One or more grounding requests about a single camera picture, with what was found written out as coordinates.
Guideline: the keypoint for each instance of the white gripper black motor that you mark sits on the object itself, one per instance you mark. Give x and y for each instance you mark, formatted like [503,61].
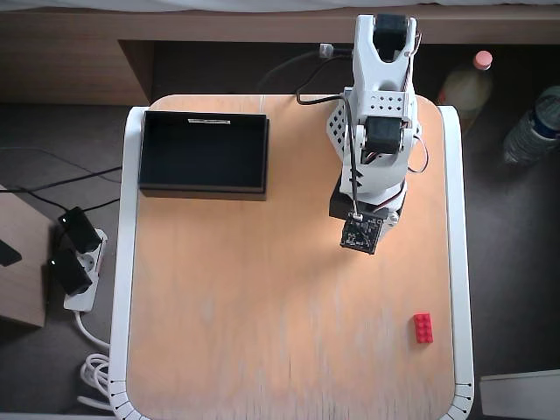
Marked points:
[392,220]

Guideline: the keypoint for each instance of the red lego block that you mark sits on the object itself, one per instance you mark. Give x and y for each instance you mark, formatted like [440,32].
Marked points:
[424,328]

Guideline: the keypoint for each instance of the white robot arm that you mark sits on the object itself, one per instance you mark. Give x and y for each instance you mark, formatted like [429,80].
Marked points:
[385,87]

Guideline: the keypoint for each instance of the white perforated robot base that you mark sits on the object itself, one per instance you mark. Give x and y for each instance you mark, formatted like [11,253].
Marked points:
[334,127]

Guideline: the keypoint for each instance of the black rectangular bin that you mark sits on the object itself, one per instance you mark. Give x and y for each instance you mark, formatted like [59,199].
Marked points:
[201,153]

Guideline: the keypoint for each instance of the white tape label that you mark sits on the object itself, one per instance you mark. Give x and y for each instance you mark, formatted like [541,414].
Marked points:
[209,120]

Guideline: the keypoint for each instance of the yellow bottle pink cap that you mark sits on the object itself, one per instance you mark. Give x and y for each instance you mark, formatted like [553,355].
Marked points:
[466,89]

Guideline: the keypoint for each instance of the clear plastic water bottle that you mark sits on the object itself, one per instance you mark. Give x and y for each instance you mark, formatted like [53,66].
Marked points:
[531,129]

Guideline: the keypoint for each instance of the white table rim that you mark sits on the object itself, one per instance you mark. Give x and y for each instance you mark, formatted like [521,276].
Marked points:
[127,219]

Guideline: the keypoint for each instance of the white power strip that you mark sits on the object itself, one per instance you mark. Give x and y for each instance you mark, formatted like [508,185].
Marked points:
[89,264]

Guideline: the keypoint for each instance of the black power adapter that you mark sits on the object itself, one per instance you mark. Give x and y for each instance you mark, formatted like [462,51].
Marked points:
[70,271]
[81,227]

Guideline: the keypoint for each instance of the light wooden box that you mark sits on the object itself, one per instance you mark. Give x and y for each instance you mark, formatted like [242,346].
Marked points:
[22,289]

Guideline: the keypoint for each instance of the small black flat object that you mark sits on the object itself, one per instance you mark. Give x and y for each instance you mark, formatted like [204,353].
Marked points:
[8,254]

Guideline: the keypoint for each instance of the black camera circuit board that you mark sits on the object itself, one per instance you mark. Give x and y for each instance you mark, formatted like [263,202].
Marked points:
[361,236]

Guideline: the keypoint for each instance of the brown wooden furniture frame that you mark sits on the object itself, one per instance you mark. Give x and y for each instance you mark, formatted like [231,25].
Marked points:
[65,57]

